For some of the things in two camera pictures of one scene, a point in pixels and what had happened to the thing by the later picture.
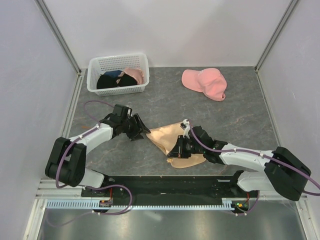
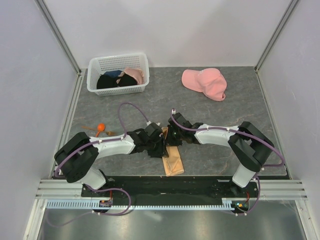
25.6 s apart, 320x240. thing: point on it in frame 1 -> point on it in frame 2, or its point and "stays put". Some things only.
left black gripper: (138, 127) -> (161, 151)
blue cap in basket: (114, 73) stays put
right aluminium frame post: (284, 19) stays put
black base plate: (191, 187) stays put
